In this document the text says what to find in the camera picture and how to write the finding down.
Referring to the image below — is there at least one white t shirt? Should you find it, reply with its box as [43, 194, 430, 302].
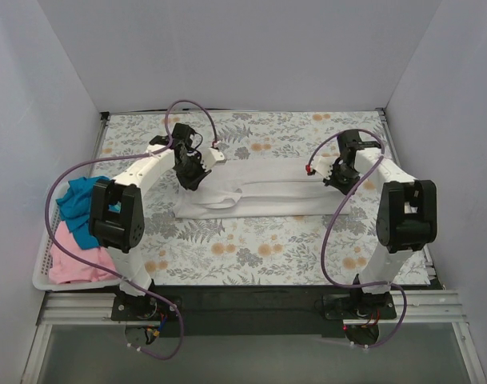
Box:
[173, 158, 344, 219]

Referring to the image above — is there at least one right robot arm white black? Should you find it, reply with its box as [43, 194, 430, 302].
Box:
[314, 129, 437, 319]

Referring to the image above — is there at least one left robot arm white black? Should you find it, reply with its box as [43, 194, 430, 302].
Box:
[89, 123, 224, 320]

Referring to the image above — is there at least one floral tablecloth mat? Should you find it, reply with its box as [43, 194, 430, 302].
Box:
[93, 111, 385, 285]

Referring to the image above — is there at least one teal blue t shirt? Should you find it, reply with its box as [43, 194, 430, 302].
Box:
[56, 176, 108, 250]

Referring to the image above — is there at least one pink t shirt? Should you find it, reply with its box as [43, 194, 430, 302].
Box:
[49, 222, 122, 285]

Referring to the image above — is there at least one white plastic laundry basket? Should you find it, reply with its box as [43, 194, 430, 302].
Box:
[32, 182, 120, 292]

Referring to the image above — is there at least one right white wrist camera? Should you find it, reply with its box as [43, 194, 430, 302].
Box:
[305, 155, 336, 178]

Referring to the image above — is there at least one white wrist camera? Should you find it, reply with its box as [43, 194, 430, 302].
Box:
[305, 155, 336, 178]
[201, 142, 226, 170]

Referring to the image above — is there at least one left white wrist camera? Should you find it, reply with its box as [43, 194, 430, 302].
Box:
[201, 142, 226, 170]

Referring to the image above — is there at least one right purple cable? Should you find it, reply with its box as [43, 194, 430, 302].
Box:
[305, 130, 407, 350]

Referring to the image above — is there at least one purple cable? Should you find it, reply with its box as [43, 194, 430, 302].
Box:
[305, 130, 407, 350]
[45, 99, 224, 359]

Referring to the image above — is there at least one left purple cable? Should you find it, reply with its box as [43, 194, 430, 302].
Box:
[45, 99, 224, 359]

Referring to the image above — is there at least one aluminium frame rail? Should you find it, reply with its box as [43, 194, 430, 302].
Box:
[39, 289, 466, 325]

